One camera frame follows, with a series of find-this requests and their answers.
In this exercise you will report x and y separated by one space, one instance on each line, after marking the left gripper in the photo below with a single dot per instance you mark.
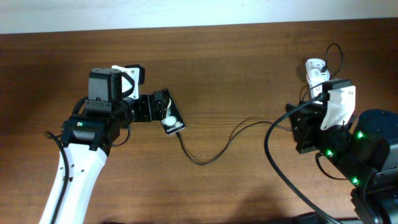
147 112

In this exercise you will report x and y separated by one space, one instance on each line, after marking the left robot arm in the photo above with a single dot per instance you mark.
113 102

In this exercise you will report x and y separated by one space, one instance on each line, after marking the black Galaxy flip phone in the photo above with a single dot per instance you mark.
173 121

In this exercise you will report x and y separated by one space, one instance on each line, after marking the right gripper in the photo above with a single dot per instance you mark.
308 126

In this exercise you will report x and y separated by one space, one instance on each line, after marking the white USB charger adapter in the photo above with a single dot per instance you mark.
315 76

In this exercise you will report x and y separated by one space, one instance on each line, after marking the white power strip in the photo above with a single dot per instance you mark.
311 64

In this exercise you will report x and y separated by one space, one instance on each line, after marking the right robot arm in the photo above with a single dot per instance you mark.
364 150

